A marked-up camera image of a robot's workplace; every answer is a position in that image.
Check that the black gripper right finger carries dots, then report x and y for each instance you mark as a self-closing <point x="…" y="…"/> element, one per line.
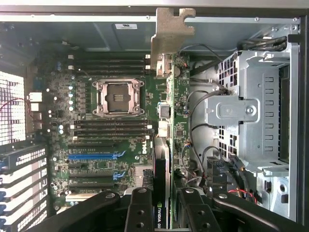
<point x="200" y="215"/>

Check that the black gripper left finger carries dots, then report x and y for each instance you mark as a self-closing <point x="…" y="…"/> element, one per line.
<point x="141" y="212"/>

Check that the green Dell motherboard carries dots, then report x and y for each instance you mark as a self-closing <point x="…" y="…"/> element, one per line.
<point x="120" y="149"/>

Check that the blue expansion slot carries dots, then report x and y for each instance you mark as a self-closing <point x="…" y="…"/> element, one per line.
<point x="91" y="157"/>

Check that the metal CPU socket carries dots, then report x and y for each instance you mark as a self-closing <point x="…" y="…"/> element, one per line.
<point x="118" y="97"/>

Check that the grey metal disk bay cage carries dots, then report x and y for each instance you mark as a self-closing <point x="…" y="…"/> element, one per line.
<point x="256" y="96"/>

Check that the black open PC case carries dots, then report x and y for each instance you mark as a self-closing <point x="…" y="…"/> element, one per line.
<point x="265" y="26"/>

